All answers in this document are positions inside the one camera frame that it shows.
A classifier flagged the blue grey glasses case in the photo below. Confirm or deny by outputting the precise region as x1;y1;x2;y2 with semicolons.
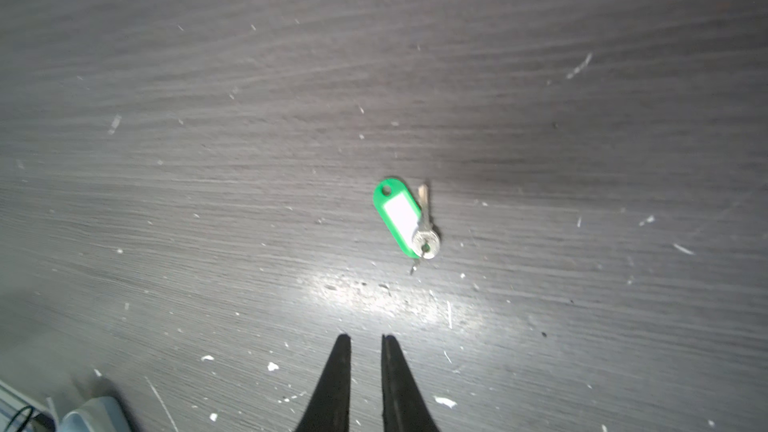
57;396;132;432

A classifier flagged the key with green tag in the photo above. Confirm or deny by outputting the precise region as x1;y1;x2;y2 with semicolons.
372;177;441;275

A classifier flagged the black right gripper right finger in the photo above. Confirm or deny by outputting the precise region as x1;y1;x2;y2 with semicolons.
381;335;440;432

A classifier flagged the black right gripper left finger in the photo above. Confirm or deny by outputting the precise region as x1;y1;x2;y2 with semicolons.
294;334;351;432

